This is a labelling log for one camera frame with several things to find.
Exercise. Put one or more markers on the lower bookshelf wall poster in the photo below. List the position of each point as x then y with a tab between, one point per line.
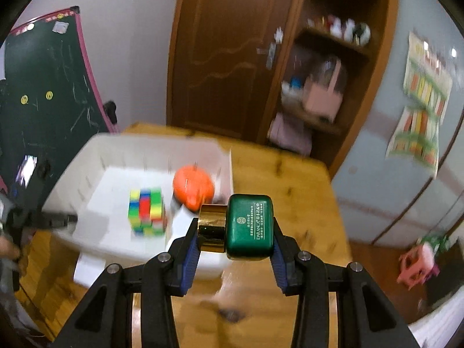
417	137

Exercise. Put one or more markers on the colourful rubik cube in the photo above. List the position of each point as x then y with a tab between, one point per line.
147	213

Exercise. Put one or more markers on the green chalkboard pink frame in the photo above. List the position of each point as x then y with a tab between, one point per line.
50	104

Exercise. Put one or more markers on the pink folded cloth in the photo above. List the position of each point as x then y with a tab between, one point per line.
290	133

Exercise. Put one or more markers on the orange round toy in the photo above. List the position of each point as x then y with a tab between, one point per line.
193	187

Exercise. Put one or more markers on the pink basket clear dome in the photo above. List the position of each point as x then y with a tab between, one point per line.
324	89

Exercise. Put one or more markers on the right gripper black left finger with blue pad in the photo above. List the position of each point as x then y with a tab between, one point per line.
103	318

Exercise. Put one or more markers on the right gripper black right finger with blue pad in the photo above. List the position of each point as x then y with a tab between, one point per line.
365	316

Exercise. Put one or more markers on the bookshelf wall poster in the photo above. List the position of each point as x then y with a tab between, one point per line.
417	137
426	79

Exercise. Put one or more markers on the white charger adapter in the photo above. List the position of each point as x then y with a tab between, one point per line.
87	269

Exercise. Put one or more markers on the white plastic storage bin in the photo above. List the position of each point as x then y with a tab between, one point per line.
97	184

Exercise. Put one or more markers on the person's left hand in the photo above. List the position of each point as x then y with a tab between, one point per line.
8	249

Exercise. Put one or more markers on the pink plastic stool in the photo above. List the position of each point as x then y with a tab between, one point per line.
417	266

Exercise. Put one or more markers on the upper bookshelf wall poster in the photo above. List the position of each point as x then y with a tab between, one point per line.
426	79

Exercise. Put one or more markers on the white checkered cloth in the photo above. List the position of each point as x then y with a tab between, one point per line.
437	328

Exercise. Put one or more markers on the brown wooden door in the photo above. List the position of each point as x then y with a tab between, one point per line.
217	82

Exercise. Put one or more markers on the green bottle gold cap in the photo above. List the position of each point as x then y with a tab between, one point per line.
243	228

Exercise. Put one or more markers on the silver door handle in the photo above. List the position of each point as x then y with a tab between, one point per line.
270	53

